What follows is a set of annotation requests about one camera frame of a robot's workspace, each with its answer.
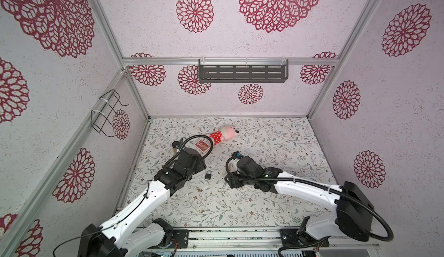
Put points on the red playing card box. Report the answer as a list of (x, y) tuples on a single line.
[(202, 146)]

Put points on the black padlock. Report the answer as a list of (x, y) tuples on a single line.
[(208, 175)]

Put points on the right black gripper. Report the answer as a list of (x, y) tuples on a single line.
[(230, 179)]

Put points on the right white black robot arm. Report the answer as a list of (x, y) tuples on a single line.
[(349, 211)]

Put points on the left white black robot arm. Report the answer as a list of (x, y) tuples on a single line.
[(112, 237)]

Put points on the black wire wall rack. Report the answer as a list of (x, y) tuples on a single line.
[(112, 120)]

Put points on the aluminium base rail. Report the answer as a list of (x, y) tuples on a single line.
[(154, 238)]

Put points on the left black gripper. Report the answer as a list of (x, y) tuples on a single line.
[(199, 164)]

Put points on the pink plush pig toy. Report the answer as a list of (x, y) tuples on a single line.
[(224, 133)]

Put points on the grey wall shelf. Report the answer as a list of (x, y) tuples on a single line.
[(242, 74)]

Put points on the brown spice jar black lid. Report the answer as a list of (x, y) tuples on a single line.
[(176, 146)]

